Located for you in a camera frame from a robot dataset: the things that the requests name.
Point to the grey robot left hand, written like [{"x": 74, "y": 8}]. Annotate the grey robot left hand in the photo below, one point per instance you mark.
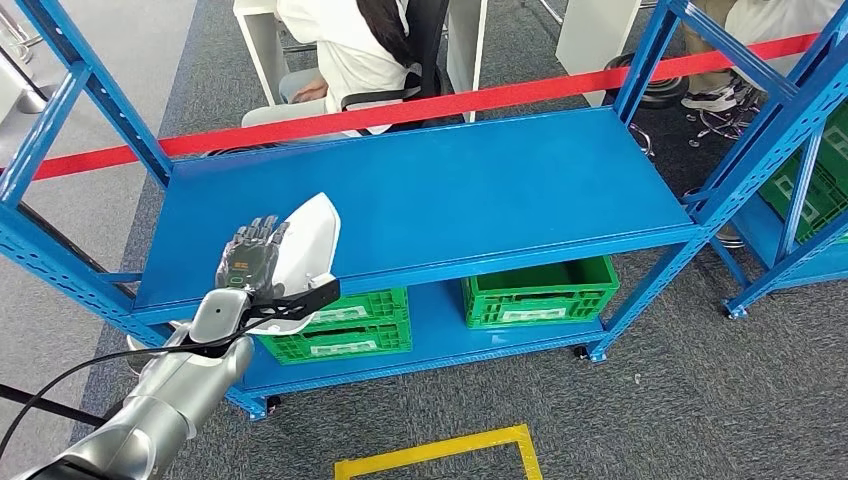
[{"x": 248, "y": 258}]

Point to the white plastic car part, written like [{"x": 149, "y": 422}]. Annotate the white plastic car part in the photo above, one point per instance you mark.
[{"x": 308, "y": 245}]

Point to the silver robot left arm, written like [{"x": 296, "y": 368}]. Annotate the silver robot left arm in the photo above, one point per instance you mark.
[{"x": 179, "y": 391}]

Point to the blue steel shelf rack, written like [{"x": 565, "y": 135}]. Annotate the blue steel shelf rack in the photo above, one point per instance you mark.
[
  {"x": 803, "y": 192},
  {"x": 430, "y": 192}
]

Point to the person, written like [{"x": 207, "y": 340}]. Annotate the person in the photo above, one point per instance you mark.
[
  {"x": 702, "y": 60},
  {"x": 351, "y": 53}
]

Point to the black pole stand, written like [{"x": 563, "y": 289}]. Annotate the black pole stand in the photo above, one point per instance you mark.
[{"x": 46, "y": 404}]

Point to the yellow floor tape square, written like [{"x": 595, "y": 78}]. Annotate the yellow floor tape square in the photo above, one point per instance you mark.
[{"x": 430, "y": 450}]

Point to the red barrier belt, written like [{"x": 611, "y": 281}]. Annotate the red barrier belt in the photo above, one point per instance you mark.
[{"x": 464, "y": 101}]

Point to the green open plastic crate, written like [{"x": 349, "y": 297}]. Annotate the green open plastic crate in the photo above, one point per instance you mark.
[{"x": 540, "y": 305}]

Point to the black round stool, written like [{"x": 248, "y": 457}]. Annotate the black round stool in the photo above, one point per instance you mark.
[{"x": 662, "y": 89}]

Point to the grey sneaker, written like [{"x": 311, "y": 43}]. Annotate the grey sneaker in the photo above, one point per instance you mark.
[{"x": 729, "y": 237}]

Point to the chrome chair base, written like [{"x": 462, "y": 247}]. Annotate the chrome chair base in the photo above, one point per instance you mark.
[{"x": 725, "y": 119}]

